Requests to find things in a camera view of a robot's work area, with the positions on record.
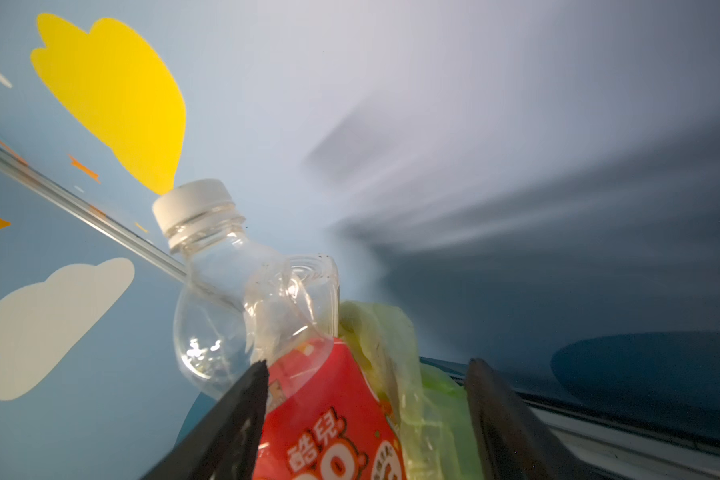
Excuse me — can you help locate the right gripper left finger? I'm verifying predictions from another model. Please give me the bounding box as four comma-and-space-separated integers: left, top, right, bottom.
143, 361, 269, 480

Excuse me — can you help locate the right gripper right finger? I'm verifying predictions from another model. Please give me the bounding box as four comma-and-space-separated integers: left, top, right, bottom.
464, 359, 598, 480

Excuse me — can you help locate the clear bottle red label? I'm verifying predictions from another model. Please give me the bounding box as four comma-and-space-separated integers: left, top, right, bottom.
153, 179, 407, 479

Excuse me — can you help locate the green plastic bin liner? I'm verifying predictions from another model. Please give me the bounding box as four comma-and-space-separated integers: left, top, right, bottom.
338, 301, 483, 479

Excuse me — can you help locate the horizontal aluminium frame bar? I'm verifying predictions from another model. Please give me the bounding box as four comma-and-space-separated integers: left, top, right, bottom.
422, 358, 720, 479

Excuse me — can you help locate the left aluminium frame post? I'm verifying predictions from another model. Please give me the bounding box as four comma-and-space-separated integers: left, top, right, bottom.
0, 148, 186, 282

